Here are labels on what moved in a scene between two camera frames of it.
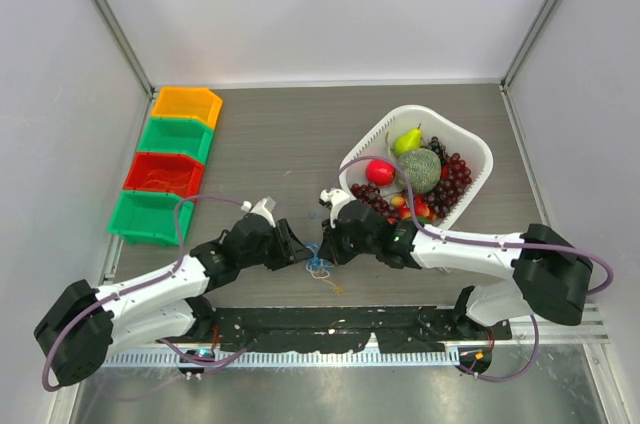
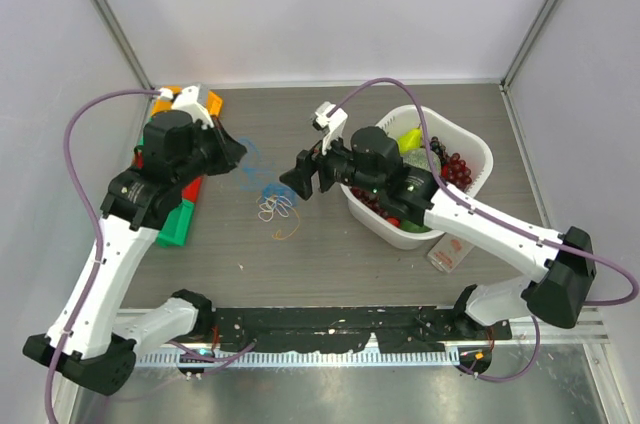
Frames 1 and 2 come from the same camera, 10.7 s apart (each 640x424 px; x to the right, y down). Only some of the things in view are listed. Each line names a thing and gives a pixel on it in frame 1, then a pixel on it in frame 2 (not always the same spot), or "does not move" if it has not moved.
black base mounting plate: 334,329 does not move
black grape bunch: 437,147 does not move
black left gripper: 284,256 → 230,150
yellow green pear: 411,139 does not move
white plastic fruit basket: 378,145 does not move
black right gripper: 330,249 → 299,178
